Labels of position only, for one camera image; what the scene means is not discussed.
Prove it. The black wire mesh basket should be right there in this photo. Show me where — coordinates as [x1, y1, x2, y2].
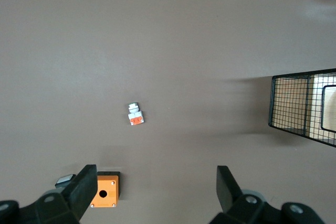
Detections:
[268, 68, 336, 148]

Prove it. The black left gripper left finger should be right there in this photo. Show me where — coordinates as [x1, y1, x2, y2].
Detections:
[0, 164, 98, 224]

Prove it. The orange white contact block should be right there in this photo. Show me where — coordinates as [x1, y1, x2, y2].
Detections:
[127, 102, 145, 126]

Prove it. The orange button enclosure box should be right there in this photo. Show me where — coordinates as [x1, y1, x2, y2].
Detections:
[90, 171, 121, 208]

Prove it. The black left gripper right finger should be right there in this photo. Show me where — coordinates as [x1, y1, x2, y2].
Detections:
[209, 165, 326, 224]

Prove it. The black button with white cap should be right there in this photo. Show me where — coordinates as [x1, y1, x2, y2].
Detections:
[54, 174, 77, 188]

